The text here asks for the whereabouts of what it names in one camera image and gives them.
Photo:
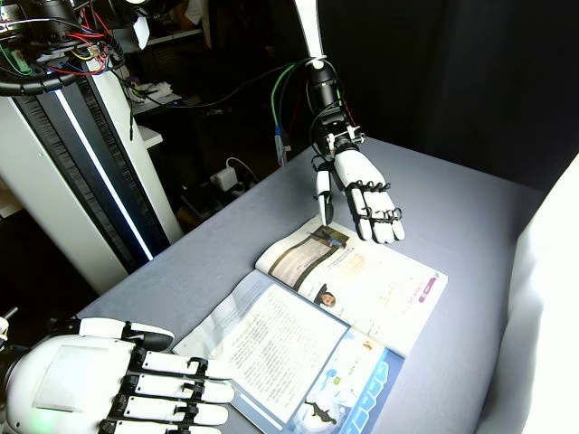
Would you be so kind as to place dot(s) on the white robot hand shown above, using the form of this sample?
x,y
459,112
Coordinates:
x,y
357,169
68,375

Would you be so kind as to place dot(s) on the illustrated book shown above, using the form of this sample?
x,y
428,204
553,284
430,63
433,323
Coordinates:
x,y
316,325

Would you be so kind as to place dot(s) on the grey table cloth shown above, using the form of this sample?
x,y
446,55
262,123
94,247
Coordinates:
x,y
452,217

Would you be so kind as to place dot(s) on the white power adapter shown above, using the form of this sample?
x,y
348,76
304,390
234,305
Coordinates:
x,y
224,177

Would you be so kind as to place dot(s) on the black backdrop curtain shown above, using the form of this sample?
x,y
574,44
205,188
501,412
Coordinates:
x,y
452,68

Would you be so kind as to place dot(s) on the white robot body column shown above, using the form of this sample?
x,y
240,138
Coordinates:
x,y
50,181

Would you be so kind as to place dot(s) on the white side shelf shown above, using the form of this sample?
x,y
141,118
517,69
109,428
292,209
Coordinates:
x,y
149,135

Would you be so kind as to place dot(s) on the white cloth sheet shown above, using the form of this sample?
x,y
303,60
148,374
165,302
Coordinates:
x,y
552,294

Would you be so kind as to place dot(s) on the white paper tag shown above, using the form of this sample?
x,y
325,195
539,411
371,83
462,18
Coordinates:
x,y
141,31

